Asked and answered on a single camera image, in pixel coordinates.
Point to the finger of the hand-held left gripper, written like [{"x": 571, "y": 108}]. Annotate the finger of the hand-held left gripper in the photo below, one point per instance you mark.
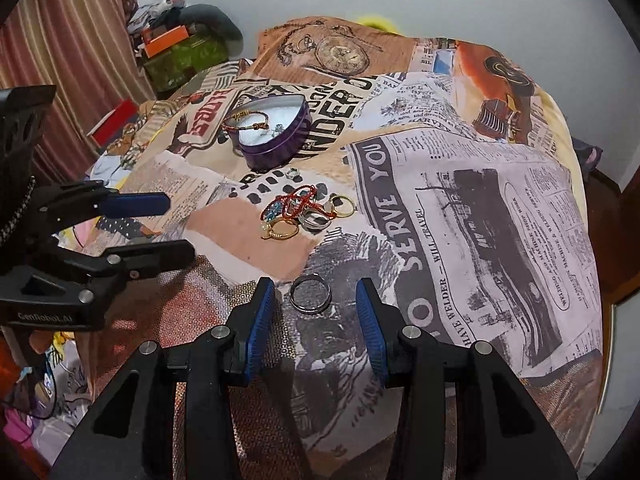
[
  {"x": 140, "y": 205},
  {"x": 150, "y": 256}
]

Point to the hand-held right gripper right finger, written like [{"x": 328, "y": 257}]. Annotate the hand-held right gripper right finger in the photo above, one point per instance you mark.
[{"x": 372, "y": 330}]

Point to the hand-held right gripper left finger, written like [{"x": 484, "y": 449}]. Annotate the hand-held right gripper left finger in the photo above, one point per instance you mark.
[{"x": 260, "y": 330}]

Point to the purple heart-shaped tin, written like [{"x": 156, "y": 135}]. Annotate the purple heart-shaped tin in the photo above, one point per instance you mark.
[{"x": 280, "y": 152}]

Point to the red box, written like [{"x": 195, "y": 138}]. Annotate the red box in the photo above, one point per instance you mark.
[{"x": 112, "y": 122}]

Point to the colourful printed cloth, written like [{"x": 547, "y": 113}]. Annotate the colourful printed cloth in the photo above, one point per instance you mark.
[{"x": 30, "y": 400}]

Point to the green patterned box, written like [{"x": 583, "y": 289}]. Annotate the green patterned box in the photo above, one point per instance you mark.
[{"x": 185, "y": 62}]

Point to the blue stone earring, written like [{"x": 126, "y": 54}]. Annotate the blue stone earring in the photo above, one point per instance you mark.
[{"x": 276, "y": 129}]

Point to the orange box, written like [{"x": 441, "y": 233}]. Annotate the orange box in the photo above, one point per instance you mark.
[{"x": 165, "y": 40}]

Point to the striped brown curtain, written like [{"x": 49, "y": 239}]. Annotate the striped brown curtain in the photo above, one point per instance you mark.
[{"x": 65, "y": 35}]

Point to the pile of white clothes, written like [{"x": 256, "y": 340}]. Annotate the pile of white clothes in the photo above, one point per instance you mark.
[{"x": 150, "y": 12}]

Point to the grey pillow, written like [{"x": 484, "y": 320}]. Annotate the grey pillow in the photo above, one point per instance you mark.
[{"x": 215, "y": 17}]

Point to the newspaper print blanket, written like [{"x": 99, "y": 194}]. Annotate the newspaper print blanket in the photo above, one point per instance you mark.
[{"x": 450, "y": 135}]

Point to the yellow object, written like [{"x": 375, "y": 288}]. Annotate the yellow object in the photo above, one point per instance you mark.
[{"x": 377, "y": 22}]

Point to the brown wooden frame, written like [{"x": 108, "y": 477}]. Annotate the brown wooden frame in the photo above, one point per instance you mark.
[{"x": 617, "y": 240}]

